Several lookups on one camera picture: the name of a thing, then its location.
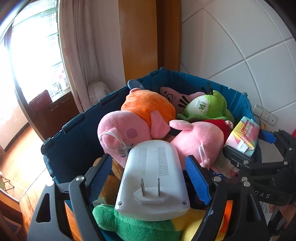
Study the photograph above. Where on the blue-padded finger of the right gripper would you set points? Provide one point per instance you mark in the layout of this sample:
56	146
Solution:
240	160
269	137

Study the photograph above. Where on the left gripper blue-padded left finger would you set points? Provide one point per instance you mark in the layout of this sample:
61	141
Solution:
50	222

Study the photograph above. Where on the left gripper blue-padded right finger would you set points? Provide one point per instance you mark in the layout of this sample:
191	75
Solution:
247	221

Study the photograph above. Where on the pink pig plush red dress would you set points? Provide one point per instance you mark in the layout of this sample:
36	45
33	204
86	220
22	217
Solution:
202	139

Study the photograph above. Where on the green frog plush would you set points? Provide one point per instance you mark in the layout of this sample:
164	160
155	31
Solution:
211	106

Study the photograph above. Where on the white plug-in adapter device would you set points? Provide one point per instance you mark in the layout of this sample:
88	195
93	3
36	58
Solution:
152	187

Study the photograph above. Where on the pink pig plush orange dress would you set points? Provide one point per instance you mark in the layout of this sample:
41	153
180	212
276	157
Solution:
144	116

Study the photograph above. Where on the white blue medicine box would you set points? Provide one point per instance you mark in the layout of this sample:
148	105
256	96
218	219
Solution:
223	166

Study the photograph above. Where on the person's right hand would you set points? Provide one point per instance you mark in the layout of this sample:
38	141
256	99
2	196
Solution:
288	212

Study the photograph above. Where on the brown bear plush striped shirt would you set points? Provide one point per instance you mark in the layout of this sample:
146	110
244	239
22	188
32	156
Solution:
259	122

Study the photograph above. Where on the small pink white box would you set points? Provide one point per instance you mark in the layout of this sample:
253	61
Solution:
244	136

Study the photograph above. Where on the green plush toy in crate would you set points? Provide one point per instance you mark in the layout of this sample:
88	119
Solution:
109	219

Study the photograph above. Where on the yellow orange plush toy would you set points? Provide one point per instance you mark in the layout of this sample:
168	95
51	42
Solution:
189	223

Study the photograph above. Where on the blue plastic storage crate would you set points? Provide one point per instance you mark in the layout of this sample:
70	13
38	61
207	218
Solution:
73	150

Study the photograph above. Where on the pink starfish plush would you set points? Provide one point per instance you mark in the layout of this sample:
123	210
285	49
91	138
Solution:
178	100

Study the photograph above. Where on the dark wooden low cabinet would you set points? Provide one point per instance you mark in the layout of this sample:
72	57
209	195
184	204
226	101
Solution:
50	115

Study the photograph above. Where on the white pink window curtain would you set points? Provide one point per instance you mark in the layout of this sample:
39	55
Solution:
78	53

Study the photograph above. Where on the white wall socket panel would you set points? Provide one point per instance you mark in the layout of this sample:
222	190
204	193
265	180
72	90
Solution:
265	115

